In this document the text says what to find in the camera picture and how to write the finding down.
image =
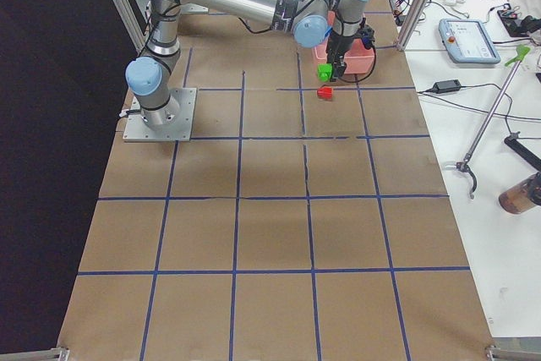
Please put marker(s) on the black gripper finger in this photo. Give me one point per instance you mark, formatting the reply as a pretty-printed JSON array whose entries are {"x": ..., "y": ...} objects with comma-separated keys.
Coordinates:
[{"x": 338, "y": 70}]

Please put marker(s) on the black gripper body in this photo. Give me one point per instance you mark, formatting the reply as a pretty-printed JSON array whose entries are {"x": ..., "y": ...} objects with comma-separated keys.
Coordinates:
[{"x": 336, "y": 45}]

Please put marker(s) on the green toy block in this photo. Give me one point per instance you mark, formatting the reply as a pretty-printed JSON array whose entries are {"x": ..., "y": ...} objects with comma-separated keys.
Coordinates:
[{"x": 325, "y": 72}]

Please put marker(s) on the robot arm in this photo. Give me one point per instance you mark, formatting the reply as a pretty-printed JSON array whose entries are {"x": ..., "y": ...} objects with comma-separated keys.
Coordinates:
[{"x": 219, "y": 46}]

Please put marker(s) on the pink plastic box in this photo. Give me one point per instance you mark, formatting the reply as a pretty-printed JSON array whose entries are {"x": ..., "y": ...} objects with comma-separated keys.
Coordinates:
[{"x": 359, "y": 59}]

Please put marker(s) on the red toy block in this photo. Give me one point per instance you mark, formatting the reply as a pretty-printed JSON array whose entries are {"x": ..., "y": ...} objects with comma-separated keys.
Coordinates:
[{"x": 325, "y": 93}]

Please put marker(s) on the black power adapter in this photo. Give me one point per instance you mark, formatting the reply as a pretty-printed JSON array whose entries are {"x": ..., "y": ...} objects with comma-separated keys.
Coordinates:
[{"x": 446, "y": 86}]

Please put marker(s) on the teach pendant tablet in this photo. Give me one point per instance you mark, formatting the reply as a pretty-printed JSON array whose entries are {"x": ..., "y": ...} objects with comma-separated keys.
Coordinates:
[{"x": 467, "y": 41}]

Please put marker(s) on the brown bottle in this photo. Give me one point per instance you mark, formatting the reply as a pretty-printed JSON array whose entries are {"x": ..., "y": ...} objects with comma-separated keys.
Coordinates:
[{"x": 523, "y": 196}]

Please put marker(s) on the green-handled reacher grabber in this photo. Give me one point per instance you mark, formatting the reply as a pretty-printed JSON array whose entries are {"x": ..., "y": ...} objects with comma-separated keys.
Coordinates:
[{"x": 463, "y": 165}]

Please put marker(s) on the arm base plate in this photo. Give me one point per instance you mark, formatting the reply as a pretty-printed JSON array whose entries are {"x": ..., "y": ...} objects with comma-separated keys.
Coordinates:
[{"x": 174, "y": 122}]

